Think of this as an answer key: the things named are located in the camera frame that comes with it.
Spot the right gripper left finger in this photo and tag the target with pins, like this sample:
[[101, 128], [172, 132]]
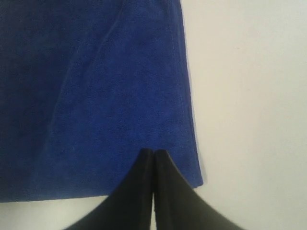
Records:
[[129, 207]]

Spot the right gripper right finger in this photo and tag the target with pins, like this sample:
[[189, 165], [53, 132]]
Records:
[[177, 206]]

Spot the blue towel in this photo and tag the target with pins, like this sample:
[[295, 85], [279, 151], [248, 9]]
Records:
[[86, 84]]

